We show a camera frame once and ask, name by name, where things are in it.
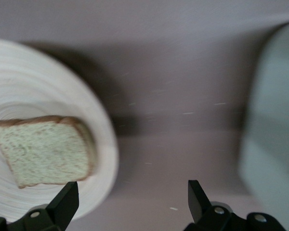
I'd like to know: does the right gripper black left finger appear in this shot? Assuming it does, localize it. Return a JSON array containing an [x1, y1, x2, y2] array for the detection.
[[0, 181, 79, 231]]

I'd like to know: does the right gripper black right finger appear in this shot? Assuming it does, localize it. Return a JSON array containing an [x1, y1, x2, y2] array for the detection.
[[183, 180, 286, 231]]

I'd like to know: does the slice of toast bread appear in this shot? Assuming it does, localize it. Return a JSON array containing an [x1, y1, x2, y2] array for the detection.
[[0, 115, 97, 190]]

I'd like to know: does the white round plate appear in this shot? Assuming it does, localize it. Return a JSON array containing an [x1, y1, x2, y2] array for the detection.
[[0, 38, 119, 223]]

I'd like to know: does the chrome two-slot toaster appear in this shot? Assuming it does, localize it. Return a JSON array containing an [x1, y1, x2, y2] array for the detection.
[[239, 20, 289, 231]]

